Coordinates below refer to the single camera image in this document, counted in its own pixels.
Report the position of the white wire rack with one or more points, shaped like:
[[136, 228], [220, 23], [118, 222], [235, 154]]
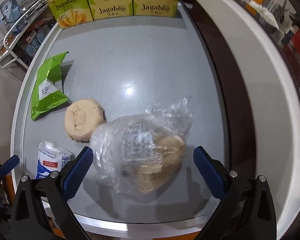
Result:
[[16, 18]]

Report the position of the blue white tissue pack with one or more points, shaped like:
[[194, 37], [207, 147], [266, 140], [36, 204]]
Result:
[[51, 157]]

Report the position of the green snack bag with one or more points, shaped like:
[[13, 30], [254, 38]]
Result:
[[48, 93]]

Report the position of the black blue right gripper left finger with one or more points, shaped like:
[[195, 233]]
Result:
[[29, 219]]

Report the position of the clear bag with brown paper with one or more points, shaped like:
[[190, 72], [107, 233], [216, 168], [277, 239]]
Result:
[[138, 154]]

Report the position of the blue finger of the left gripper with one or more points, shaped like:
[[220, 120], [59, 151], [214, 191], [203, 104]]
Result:
[[9, 165]]

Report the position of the left Jagabee box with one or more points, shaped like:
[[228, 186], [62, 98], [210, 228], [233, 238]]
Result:
[[69, 13]]

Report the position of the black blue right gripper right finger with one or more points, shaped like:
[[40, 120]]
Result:
[[246, 209]]

